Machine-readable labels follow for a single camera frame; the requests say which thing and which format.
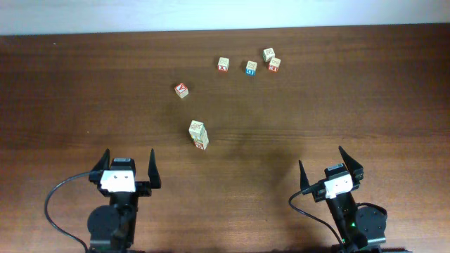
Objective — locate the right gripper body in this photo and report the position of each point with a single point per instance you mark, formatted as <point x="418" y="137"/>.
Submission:
<point x="318" y="195"/>

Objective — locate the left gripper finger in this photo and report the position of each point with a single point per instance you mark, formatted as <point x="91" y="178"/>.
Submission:
<point x="103" y="163"/>
<point x="153" y="173"/>

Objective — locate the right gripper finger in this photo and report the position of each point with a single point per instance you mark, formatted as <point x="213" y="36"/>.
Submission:
<point x="355" y="168"/>
<point x="304" y="182"/>

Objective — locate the red edged picture block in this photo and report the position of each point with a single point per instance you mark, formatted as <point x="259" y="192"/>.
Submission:
<point x="201" y="142"/>

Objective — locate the red letter I block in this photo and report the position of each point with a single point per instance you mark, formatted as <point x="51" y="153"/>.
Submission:
<point x="197" y="130"/>

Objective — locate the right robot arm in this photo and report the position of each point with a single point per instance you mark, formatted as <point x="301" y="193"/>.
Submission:
<point x="360" y="226"/>

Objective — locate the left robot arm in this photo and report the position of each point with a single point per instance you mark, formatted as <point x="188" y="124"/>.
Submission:
<point x="112" y="226"/>

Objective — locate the red letter A block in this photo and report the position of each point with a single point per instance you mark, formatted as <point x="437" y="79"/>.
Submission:
<point x="181" y="90"/>

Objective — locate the red letter K block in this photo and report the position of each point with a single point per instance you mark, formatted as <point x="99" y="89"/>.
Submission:
<point x="274" y="64"/>

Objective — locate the blue edged wooden block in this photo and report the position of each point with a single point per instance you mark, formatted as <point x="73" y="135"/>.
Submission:
<point x="251" y="68"/>

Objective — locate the red letter X block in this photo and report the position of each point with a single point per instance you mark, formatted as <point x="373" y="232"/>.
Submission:
<point x="223" y="64"/>

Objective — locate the plain top wooden block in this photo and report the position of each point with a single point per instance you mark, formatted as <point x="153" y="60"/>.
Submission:
<point x="268" y="54"/>

